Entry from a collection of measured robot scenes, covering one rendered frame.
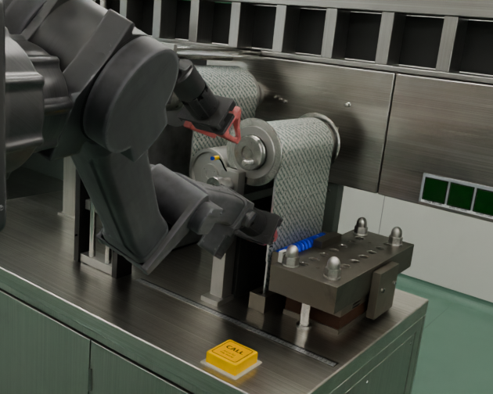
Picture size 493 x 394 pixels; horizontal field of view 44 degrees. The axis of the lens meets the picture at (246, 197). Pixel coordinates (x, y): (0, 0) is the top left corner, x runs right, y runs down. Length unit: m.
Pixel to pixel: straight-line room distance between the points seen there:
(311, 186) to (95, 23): 1.11
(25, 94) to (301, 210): 1.16
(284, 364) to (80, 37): 0.92
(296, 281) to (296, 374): 0.21
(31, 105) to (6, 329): 1.39
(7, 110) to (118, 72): 0.08
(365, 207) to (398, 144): 2.71
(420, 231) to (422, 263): 0.21
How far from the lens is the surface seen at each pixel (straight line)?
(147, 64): 0.38
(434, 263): 4.11
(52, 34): 0.40
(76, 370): 1.51
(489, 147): 1.46
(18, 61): 0.34
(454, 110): 1.48
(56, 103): 0.36
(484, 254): 4.00
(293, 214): 1.41
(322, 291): 1.26
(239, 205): 1.07
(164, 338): 1.26
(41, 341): 1.59
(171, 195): 0.75
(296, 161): 1.37
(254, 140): 1.30
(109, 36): 0.38
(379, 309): 1.43
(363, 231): 1.58
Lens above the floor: 1.50
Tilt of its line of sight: 15 degrees down
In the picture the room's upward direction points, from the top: 6 degrees clockwise
